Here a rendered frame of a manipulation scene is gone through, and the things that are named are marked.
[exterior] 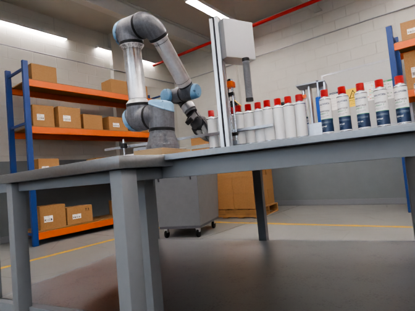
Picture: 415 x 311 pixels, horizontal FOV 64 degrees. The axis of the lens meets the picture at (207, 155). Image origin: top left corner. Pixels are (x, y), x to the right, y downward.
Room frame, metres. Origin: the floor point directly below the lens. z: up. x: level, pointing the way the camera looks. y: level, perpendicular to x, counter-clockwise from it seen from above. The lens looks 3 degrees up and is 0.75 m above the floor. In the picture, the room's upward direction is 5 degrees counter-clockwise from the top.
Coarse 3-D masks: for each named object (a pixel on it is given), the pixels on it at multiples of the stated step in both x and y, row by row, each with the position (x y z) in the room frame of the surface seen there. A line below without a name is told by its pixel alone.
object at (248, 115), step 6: (246, 108) 1.66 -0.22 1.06; (246, 114) 1.65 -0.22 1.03; (252, 114) 1.65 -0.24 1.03; (246, 120) 1.65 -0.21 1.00; (252, 120) 1.65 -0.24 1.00; (246, 126) 1.65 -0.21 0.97; (246, 132) 1.65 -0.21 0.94; (252, 132) 1.64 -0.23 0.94; (246, 138) 1.66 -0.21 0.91; (252, 138) 1.64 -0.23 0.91
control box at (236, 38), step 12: (228, 24) 1.52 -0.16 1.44; (240, 24) 1.55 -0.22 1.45; (228, 36) 1.52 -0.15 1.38; (240, 36) 1.55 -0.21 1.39; (252, 36) 1.58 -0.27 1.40; (228, 48) 1.51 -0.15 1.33; (240, 48) 1.55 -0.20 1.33; (252, 48) 1.58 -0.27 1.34; (228, 60) 1.57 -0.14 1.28; (240, 60) 1.58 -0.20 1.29; (252, 60) 1.60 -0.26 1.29
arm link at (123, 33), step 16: (128, 16) 1.49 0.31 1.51; (112, 32) 1.52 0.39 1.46; (128, 32) 1.48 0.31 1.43; (128, 48) 1.50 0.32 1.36; (128, 64) 1.51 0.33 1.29; (128, 80) 1.52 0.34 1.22; (144, 80) 1.55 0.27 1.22; (128, 96) 1.54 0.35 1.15; (144, 96) 1.54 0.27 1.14; (128, 112) 1.53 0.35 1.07; (128, 128) 1.57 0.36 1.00; (144, 128) 1.53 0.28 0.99
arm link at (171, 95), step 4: (176, 88) 1.72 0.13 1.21; (164, 92) 1.72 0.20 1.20; (168, 92) 1.71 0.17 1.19; (172, 92) 1.72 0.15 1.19; (176, 92) 1.70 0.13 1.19; (160, 96) 1.74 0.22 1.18; (164, 96) 1.72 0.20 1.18; (168, 96) 1.71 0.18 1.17; (172, 96) 1.72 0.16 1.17; (176, 96) 1.71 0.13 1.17; (168, 100) 1.72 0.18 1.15; (172, 100) 1.73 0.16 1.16; (176, 100) 1.72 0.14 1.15
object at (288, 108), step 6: (288, 96) 1.55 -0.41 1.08; (288, 102) 1.55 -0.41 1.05; (288, 108) 1.55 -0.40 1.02; (288, 114) 1.55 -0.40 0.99; (294, 114) 1.55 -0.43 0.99; (288, 120) 1.55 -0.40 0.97; (294, 120) 1.55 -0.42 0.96; (288, 126) 1.55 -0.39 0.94; (294, 126) 1.55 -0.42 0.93; (288, 132) 1.55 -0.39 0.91; (294, 132) 1.55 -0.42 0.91; (288, 138) 1.55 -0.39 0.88
